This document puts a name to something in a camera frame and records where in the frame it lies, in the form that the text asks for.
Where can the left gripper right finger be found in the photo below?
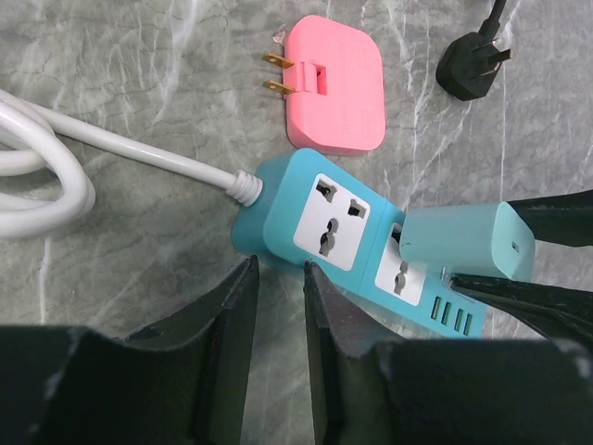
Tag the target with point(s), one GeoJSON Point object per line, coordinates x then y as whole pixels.
{"type": "Point", "coordinates": [371, 386]}

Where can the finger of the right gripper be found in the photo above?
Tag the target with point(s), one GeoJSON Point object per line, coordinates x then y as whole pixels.
{"type": "Point", "coordinates": [563, 220]}
{"type": "Point", "coordinates": [553, 312]}

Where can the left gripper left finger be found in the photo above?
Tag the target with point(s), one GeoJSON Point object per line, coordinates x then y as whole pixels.
{"type": "Point", "coordinates": [180, 380]}

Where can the teal small charger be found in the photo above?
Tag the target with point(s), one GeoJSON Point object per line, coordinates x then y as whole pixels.
{"type": "Point", "coordinates": [479, 239]}

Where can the teal power strip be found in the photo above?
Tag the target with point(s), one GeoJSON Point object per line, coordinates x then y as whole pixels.
{"type": "Point", "coordinates": [310, 209]}

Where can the pink flat charger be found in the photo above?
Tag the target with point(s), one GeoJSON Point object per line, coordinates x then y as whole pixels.
{"type": "Point", "coordinates": [333, 87]}

